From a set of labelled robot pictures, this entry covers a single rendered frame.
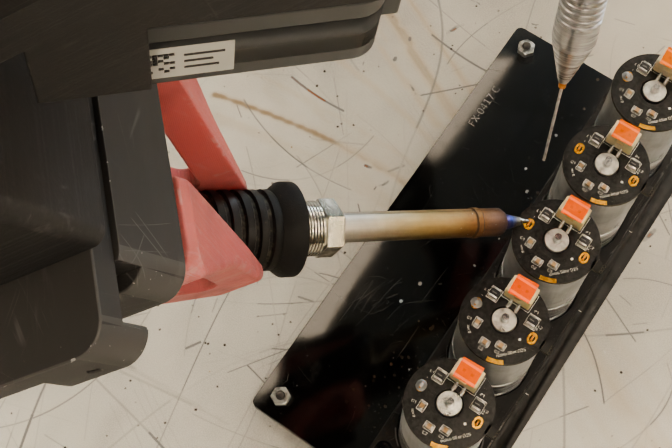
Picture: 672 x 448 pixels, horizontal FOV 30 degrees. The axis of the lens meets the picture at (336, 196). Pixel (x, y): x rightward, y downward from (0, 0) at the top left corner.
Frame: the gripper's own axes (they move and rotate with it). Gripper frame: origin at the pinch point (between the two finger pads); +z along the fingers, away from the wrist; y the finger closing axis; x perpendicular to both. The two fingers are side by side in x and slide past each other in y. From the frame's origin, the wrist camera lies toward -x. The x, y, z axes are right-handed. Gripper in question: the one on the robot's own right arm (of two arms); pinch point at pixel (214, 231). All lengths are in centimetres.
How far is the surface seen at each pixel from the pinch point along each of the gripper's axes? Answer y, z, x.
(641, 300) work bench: -1.4, 15.3, -6.2
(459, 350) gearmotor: -2.9, 7.9, -2.5
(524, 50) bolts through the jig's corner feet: 7.6, 13.2, -5.2
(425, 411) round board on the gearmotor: -4.7, 5.8, -2.0
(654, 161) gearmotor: 2.1, 12.7, -8.4
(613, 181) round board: 0.7, 9.1, -7.8
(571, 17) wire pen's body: 2.3, 1.5, -9.7
